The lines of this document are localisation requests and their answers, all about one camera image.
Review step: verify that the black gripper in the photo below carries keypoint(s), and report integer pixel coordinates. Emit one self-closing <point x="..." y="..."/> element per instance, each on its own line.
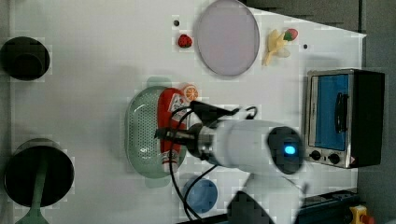
<point x="198" y="140"/>

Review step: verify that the red plush ketchup bottle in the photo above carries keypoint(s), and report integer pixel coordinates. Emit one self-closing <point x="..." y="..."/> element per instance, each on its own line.
<point x="171" y="124"/>

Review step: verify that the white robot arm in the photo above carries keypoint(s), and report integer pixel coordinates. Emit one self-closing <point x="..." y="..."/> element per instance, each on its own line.
<point x="272" y="155"/>

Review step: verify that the green strainer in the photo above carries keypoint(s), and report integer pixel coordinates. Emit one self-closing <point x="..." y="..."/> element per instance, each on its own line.
<point x="149" y="110"/>

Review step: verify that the toy orange slice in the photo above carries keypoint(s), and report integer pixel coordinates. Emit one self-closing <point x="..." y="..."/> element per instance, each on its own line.
<point x="190" y="92"/>

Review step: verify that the blue bowl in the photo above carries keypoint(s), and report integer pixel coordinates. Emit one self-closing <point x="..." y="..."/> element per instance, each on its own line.
<point x="202" y="196"/>

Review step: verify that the small toy strawberry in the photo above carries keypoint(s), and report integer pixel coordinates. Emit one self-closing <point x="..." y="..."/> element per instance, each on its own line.
<point x="184" y="41"/>

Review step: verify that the lavender round plate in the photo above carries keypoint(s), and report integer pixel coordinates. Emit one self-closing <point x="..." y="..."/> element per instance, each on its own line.
<point x="228" y="37"/>

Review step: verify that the peeled toy banana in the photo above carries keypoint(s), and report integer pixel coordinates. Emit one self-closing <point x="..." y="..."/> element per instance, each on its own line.
<point x="276" y="46"/>

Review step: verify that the large toy strawberry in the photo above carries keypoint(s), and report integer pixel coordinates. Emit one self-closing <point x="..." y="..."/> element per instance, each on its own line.
<point x="290" y="34"/>

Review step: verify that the black base with green spatula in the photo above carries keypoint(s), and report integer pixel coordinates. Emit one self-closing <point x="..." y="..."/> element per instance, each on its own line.
<point x="39" y="174"/>

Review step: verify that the toaster oven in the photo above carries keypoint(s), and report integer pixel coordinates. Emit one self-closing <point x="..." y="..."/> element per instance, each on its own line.
<point x="344" y="114"/>

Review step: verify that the black round base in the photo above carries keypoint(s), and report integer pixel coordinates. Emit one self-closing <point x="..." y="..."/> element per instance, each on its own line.
<point x="25" y="58"/>

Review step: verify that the yellow red tool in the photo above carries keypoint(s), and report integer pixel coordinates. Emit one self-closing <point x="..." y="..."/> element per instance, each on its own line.
<point x="360" y="216"/>

